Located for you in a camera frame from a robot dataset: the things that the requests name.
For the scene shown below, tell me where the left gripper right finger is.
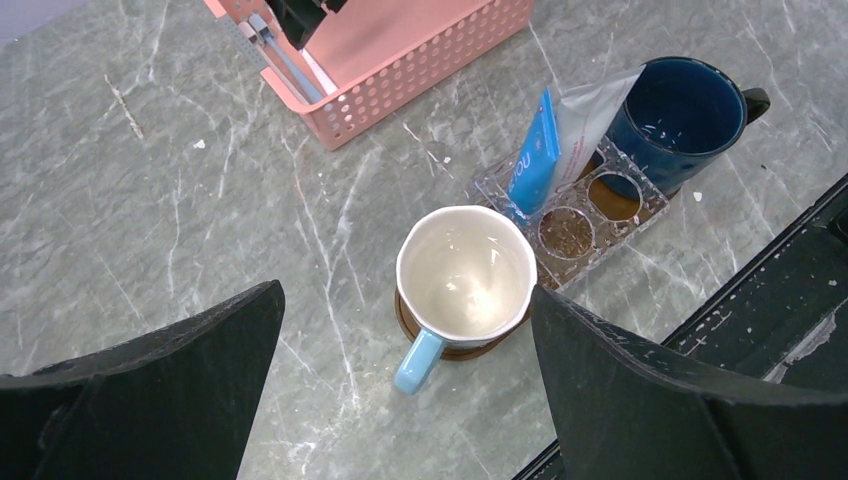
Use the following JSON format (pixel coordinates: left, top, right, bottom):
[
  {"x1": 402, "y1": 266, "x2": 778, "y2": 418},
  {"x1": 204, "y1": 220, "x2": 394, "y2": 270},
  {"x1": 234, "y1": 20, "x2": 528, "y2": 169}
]
[{"x1": 529, "y1": 286, "x2": 847, "y2": 479}]

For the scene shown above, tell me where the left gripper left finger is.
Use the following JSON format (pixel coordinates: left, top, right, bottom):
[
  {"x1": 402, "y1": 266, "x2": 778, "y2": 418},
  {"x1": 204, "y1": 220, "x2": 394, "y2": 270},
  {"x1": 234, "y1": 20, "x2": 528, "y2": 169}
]
[{"x1": 1, "y1": 280, "x2": 285, "y2": 479}]

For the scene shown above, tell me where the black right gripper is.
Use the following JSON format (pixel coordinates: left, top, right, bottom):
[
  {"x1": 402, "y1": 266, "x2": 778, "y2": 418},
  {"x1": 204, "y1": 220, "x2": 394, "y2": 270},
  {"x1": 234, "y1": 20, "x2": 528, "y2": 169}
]
[{"x1": 265, "y1": 0, "x2": 347, "y2": 50}]

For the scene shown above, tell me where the pink plastic basket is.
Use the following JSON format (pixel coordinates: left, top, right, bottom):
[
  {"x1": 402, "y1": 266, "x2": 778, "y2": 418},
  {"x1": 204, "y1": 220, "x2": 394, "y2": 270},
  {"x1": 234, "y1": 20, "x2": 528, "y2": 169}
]
[{"x1": 206, "y1": 0, "x2": 534, "y2": 150}]

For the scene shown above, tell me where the clear acrylic holder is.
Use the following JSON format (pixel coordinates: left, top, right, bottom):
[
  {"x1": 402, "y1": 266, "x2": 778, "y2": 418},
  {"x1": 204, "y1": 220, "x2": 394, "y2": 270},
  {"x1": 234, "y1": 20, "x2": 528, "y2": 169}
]
[{"x1": 470, "y1": 138, "x2": 669, "y2": 290}]

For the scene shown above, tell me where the light blue mug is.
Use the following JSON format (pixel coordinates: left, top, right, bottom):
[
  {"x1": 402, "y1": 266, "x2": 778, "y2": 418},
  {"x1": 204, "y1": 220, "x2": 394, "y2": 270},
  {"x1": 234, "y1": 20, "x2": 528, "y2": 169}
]
[{"x1": 394, "y1": 205, "x2": 537, "y2": 395}]

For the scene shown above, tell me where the blue toothpaste tube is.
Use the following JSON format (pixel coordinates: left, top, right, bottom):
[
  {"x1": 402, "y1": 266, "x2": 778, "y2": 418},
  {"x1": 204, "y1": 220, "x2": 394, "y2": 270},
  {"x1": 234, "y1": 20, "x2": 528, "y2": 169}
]
[{"x1": 507, "y1": 87, "x2": 561, "y2": 216}]

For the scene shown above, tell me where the dark blue mug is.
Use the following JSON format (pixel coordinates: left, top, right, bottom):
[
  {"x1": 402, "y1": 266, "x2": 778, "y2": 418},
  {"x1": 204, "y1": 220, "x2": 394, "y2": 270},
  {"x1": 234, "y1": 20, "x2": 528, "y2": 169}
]
[{"x1": 606, "y1": 56, "x2": 771, "y2": 197}]

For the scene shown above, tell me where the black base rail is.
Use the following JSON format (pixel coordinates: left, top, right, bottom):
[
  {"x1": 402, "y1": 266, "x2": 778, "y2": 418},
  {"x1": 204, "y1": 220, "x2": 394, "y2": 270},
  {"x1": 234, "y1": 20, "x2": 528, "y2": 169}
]
[{"x1": 520, "y1": 179, "x2": 847, "y2": 479}]

